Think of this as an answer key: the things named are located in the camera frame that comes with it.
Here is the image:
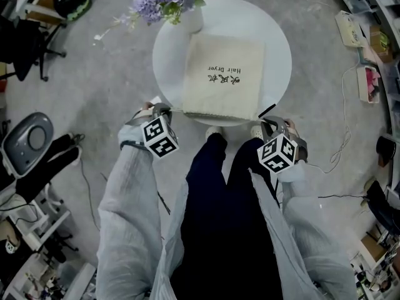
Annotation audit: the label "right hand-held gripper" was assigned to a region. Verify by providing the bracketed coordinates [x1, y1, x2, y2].
[256, 103, 298, 175]

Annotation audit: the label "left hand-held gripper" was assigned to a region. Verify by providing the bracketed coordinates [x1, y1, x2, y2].
[142, 102, 180, 161]

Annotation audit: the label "beige drawstring bag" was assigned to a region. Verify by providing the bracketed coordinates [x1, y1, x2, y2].
[181, 33, 267, 121]

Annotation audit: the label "person's left forearm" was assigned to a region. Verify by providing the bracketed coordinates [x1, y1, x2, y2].
[96, 124, 165, 300]

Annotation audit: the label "person's right forearm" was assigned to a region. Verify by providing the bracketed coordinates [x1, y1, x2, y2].
[279, 160, 358, 300]

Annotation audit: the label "person's right hand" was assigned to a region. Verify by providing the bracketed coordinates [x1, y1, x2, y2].
[284, 119, 298, 138]

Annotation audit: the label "person's white left shoe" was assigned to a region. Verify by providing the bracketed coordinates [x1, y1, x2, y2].
[205, 126, 224, 139]

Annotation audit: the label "white bin with pink items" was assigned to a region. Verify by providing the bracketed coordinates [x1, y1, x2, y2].
[356, 66, 382, 104]

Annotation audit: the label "person's dark trousers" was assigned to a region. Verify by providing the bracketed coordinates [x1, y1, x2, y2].
[170, 132, 284, 300]

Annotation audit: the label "cream plastic box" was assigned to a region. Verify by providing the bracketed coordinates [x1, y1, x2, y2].
[334, 10, 367, 48]

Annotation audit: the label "white vase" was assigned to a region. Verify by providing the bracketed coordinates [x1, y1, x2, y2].
[182, 1, 204, 33]

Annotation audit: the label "black stool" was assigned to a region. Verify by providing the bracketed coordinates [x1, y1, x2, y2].
[376, 135, 397, 168]

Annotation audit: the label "grey rounded plastic appliance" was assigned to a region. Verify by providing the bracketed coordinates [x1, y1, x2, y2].
[1, 111, 55, 179]

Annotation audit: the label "purple flower bouquet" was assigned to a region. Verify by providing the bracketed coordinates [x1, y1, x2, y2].
[112, 0, 209, 31]

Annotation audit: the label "white shelf rack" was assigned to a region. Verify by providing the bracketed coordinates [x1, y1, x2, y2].
[6, 182, 81, 262]

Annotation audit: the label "black round helmet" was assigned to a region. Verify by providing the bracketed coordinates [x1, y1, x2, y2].
[52, 0, 91, 21]

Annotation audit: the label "black office chair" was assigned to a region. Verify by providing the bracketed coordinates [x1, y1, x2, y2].
[0, 14, 68, 83]

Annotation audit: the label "grey wrist strap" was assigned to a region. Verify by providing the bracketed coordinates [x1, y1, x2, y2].
[292, 136, 309, 164]
[124, 109, 154, 128]

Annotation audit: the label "white floor cable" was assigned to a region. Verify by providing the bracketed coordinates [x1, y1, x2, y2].
[318, 64, 360, 174]

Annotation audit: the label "black floor cable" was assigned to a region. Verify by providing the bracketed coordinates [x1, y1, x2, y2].
[79, 159, 101, 233]

